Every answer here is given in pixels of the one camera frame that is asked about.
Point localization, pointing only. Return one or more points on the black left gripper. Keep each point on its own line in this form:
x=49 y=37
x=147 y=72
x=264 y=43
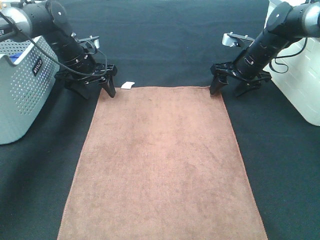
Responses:
x=75 y=81

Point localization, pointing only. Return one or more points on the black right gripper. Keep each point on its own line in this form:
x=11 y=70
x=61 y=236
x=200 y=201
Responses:
x=221 y=71

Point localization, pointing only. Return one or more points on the brown towel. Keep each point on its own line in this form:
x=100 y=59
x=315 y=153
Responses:
x=161 y=163

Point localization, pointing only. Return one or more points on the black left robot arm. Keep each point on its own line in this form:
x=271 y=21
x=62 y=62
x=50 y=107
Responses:
x=27 y=19

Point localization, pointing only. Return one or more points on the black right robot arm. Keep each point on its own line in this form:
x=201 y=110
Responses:
x=286 y=25

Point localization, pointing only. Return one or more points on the white storage box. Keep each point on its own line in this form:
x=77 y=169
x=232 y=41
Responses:
x=298 y=78

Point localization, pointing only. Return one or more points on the grey perforated laundry basket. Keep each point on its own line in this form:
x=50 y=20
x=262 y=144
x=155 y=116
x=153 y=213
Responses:
x=24 y=85

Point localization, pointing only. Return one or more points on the blue cloth in basket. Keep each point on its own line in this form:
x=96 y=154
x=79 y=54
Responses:
x=15 y=56

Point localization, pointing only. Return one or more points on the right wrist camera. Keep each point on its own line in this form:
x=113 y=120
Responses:
x=231 y=39

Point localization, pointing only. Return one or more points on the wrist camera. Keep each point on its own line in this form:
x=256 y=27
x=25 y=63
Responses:
x=231 y=39
x=91 y=42

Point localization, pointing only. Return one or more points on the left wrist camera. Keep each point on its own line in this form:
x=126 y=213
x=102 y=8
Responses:
x=91 y=42

